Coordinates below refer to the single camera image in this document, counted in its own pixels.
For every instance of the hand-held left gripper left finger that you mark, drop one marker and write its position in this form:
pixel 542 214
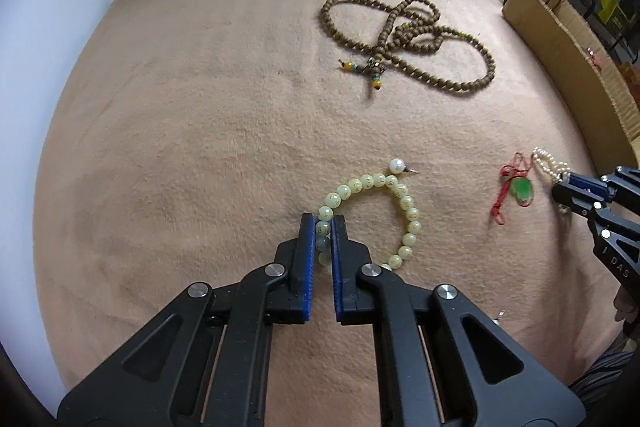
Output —
pixel 309 272

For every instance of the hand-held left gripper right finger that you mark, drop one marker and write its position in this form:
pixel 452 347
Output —
pixel 336 272

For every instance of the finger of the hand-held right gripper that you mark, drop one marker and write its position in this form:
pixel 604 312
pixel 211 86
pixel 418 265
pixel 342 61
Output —
pixel 585 181
pixel 575 197

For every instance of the white pearl earring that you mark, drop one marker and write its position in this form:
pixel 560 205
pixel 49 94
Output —
pixel 397 165

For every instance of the small silver earring hook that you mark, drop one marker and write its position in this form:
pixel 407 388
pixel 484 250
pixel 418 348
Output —
pixel 498 317

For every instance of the cardboard box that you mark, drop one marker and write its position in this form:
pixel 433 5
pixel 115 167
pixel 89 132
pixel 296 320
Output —
pixel 565 37

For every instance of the yellow box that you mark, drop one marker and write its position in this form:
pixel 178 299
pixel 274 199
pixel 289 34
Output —
pixel 611 9

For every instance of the peach blanket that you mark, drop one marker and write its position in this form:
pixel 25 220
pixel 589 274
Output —
pixel 200 132

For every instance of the striped clothing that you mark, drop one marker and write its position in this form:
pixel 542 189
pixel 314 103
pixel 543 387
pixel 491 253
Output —
pixel 607 372

